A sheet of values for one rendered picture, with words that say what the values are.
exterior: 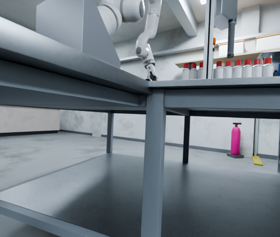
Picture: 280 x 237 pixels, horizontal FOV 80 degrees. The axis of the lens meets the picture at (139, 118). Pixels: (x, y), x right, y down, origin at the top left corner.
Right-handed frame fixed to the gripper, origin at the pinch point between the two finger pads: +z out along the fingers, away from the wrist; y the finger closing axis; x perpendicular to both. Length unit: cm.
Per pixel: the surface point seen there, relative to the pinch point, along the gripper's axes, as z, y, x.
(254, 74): 16, -2, -58
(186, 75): 2.2, -2.9, -21.8
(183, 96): 24, -61, -19
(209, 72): 8.8, -16.7, -33.6
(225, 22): -18, -8, -52
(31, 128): -95, 265, 474
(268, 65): 14, -3, -65
